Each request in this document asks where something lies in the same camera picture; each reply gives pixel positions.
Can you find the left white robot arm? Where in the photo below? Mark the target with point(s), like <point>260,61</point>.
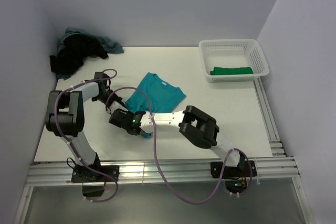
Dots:
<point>65,118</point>

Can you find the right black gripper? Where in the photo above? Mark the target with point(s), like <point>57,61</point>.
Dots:
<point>127,112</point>

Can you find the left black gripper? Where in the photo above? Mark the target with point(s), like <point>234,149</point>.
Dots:
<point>118,99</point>

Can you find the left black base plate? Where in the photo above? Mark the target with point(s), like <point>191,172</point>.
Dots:
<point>108,173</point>

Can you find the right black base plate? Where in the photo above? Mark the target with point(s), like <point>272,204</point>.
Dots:
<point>242,170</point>

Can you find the aluminium rail frame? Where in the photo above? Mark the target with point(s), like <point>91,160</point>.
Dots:
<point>188,170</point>

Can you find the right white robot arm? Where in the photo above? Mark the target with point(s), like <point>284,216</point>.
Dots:
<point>199,128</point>

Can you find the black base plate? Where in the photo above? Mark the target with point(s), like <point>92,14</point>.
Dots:
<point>108,173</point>
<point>242,170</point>

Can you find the black t-shirt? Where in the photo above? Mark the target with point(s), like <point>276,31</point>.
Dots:
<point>76,49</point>

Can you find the rolled green t-shirt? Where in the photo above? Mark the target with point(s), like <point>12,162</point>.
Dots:
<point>218,71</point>

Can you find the white plastic basket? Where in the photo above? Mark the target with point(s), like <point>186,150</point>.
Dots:
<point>232,53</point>

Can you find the teal t-shirt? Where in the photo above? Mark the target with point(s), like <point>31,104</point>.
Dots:
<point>156,95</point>

